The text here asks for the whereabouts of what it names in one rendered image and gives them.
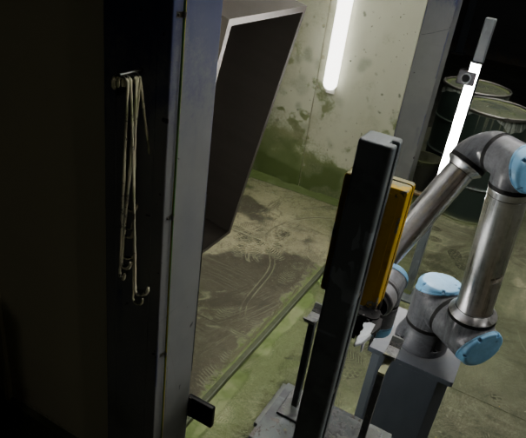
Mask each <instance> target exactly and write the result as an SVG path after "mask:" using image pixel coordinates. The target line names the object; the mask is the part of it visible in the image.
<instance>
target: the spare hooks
mask: <svg viewBox="0 0 526 438"><path fill-rule="evenodd" d="M140 72H143V68H138V69H134V70H127V71H124V72H119V73H117V74H115V75H114V76H113V77H112V78H111V88H112V89H114V90H115V89H116V85H117V88H119V87H120V80H121V87H124V88H125V87H126V106H125V122H124V126H125V127H124V138H123V174H122V194H121V215H120V249H119V269H118V276H119V278H120V279H121V280H122V281H124V280H125V278H126V274H125V273H123V275H122V272H121V270H122V269H125V270H128V269H131V266H132V264H133V266H132V271H133V276H132V301H133V302H134V303H135V304H136V305H140V306H141V305H142V304H143V298H142V300H141V303H137V302H136V301H135V299H134V293H135V294H136V296H146V295H147V294H148V293H149V292H150V287H147V289H146V291H145V292H143V293H141V294H140V293H138V292H137V290H136V211H137V208H138V204H137V203H136V126H137V120H138V110H139V102H140V95H141V99H142V109H143V120H144V129H145V135H146V141H147V148H148V153H150V141H149V132H148V126H147V119H146V110H145V104H144V99H143V83H142V77H141V76H140V75H139V73H140ZM130 77H133V81H132V78H130ZM132 82H133V83H134V84H135V91H134V106H133V92H132ZM129 95H130V133H131V135H130V158H129V167H128V180H127V186H126V197H125V182H126V160H127V155H126V150H127V129H128V126H127V125H128V112H129ZM131 176H132V202H133V209H130V208H129V206H128V205H129V197H130V182H131ZM124 206H125V207H124ZM128 211H129V212H133V222H132V224H131V226H130V228H128V227H127V226H126V224H127V217H128ZM132 229H133V231H132V233H131V235H130V236H127V235H126V230H132ZM125 238H128V239H131V238H133V255H132V256H126V255H125V254H124V251H125ZM123 259H125V260H129V259H133V263H132V262H129V265H128V266H127V267H126V266H124V265H123Z"/></svg>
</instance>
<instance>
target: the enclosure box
mask: <svg viewBox="0 0 526 438"><path fill-rule="evenodd" d="M306 9H307V5H305V4H303V3H300V2H298V1H296V0H223V10H222V21H221V30H220V41H219V51H218V61H217V71H216V91H215V101H214V111H213V121H212V131H211V141H210V160H209V171H208V181H207V191H206V194H207V205H206V215H205V225H204V235H203V253H204V252H205V251H206V250H208V249H209V248H211V247H212V246H213V245H215V244H216V243H217V242H219V241H220V240H222V239H223V238H224V237H225V236H226V235H228V234H229V233H230V231H231V228H232V225H233V222H234V220H235V217H236V213H237V210H238V208H239V205H240V202H241V200H242V197H243V192H244V190H245V187H246V184H247V181H248V179H249V176H250V172H251V170H252V167H253V164H254V161H255V159H256V154H257V151H258V149H259V146H260V143H261V141H262V138H263V133H264V131H265V129H266V126H267V123H268V121H269V118H270V113H271V111H272V108H273V105H274V102H275V100H276V95H277V93H278V91H279V88H280V85H281V82H282V80H283V75H284V72H285V70H286V67H287V64H288V61H289V59H290V55H291V52H292V50H293V47H294V44H295V41H296V37H297V34H298V31H299V29H300V26H301V23H302V20H303V17H304V14H305V11H306Z"/></svg>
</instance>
